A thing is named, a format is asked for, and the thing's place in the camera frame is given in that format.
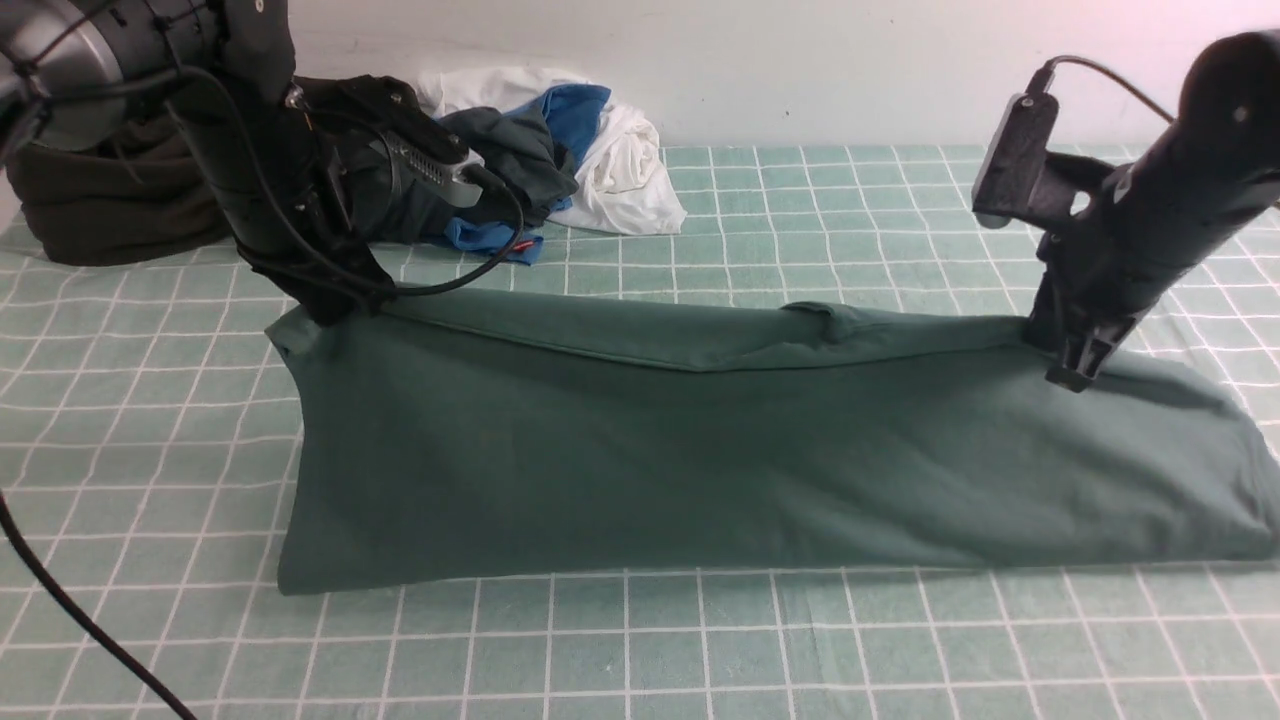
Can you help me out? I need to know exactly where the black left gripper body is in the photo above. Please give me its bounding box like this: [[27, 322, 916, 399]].
[[170, 70, 396, 327]]

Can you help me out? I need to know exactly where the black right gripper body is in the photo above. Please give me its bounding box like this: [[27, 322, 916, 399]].
[[1027, 150, 1242, 393]]

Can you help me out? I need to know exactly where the green long-sleeved shirt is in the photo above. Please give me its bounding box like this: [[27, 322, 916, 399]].
[[266, 290, 1277, 594]]

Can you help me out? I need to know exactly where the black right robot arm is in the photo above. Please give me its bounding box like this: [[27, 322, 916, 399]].
[[1027, 29, 1279, 392]]

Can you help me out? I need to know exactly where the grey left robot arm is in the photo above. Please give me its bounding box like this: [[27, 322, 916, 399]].
[[3, 1, 396, 325]]

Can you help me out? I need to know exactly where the dark brown crumpled garment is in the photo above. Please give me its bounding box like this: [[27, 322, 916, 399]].
[[4, 76, 421, 266]]

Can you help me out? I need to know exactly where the dark grey-green crumpled garment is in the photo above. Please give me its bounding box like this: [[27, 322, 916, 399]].
[[369, 108, 579, 263]]

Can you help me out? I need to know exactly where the green checkered tablecloth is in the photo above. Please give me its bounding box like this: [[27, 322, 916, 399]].
[[1, 146, 1277, 719]]

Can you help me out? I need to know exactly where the blue crumpled garment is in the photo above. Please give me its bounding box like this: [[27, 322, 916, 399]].
[[439, 85, 612, 265]]

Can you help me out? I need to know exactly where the white crumpled garment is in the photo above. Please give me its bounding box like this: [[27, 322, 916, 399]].
[[417, 67, 687, 236]]

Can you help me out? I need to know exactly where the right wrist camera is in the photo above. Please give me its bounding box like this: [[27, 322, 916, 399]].
[[972, 91, 1059, 231]]

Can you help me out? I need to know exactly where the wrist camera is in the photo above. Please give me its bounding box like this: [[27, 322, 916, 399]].
[[972, 91, 1059, 231], [293, 76, 483, 208]]

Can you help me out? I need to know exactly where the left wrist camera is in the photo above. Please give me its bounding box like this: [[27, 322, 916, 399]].
[[293, 76, 483, 208]]

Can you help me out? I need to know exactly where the black right camera cable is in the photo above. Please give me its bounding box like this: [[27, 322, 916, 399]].
[[1030, 54, 1181, 127]]

